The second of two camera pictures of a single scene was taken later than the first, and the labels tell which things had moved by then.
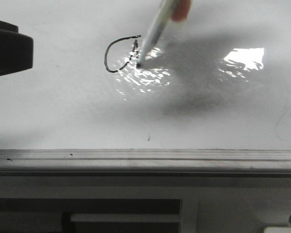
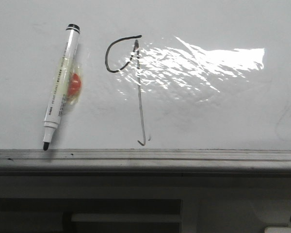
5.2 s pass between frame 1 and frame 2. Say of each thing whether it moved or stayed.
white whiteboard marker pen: moved
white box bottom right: stayed
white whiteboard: stayed
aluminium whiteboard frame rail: stayed
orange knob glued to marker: moved
